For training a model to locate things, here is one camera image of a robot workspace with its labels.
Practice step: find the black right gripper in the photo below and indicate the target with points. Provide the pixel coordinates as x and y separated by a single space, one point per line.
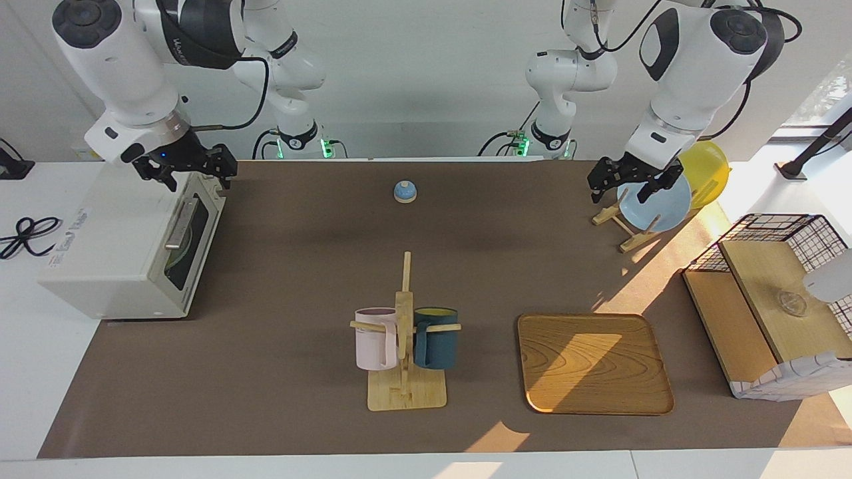
176 156

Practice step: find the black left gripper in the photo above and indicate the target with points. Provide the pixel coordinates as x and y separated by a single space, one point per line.
636 167

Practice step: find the mint green plate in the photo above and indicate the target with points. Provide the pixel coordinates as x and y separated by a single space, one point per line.
181 253

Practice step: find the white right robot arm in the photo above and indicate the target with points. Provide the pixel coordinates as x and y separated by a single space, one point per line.
126 60

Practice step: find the white toaster oven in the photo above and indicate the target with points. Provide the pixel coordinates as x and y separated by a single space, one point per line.
106 246

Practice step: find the light blue plate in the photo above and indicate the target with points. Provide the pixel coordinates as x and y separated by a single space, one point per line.
659 209

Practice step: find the wooden plate rack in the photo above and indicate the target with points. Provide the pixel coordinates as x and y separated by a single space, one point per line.
609 214

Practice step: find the yellow plate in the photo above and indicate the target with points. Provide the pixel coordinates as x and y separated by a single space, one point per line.
709 169

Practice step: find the stepped wooden shelf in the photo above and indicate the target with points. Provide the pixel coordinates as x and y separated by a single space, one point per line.
732 319

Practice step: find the black clamp base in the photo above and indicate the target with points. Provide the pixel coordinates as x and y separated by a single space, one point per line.
13 167

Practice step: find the black angled stand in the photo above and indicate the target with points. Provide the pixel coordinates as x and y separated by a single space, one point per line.
815 143

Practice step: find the small clear glass object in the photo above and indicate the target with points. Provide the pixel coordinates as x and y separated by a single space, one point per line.
792 303

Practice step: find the square wooden tray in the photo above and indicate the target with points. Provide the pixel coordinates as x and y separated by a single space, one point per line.
566 379

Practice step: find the small blue call bell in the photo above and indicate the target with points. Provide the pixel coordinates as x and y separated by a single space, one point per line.
405 193

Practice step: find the brown table mat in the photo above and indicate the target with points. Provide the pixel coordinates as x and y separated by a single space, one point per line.
266 372

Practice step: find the blurred white rounded object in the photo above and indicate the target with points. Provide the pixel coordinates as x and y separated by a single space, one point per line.
832 276

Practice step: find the white checked cloth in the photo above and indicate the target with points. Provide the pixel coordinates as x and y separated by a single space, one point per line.
785 380

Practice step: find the dark blue mug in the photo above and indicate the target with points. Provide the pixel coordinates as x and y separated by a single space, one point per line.
439 342

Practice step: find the pink mug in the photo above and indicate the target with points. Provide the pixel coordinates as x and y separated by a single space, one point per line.
374 342

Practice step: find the wooden mug rack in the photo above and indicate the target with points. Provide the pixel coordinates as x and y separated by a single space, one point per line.
406 396

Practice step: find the white wall socket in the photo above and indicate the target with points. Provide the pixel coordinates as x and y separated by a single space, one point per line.
83 152

